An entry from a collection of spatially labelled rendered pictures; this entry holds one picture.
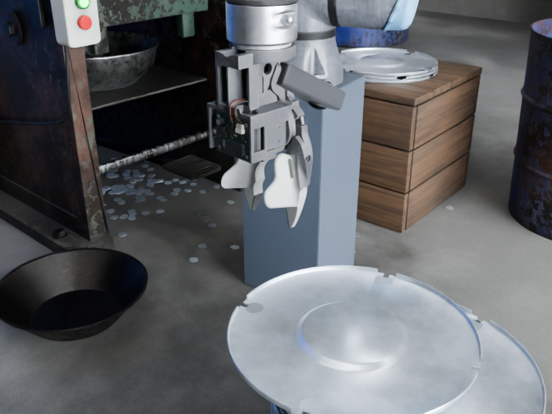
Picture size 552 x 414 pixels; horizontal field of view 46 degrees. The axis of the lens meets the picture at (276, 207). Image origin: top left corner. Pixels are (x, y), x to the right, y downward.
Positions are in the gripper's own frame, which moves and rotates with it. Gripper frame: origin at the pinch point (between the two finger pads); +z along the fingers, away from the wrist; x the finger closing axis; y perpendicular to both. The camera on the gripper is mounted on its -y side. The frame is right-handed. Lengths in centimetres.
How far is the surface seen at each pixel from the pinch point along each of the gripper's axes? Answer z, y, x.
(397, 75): 5, -81, -40
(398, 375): 11.8, 2.6, 21.1
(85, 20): -12, -16, -70
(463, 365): 11.8, -3.7, 25.2
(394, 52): 5, -102, -55
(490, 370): 12.6, -6.1, 27.2
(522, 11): 33, -367, -144
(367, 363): 11.3, 3.9, 17.9
